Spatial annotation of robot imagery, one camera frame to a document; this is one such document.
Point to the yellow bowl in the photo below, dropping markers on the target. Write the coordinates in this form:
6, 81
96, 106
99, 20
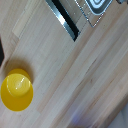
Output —
16, 90

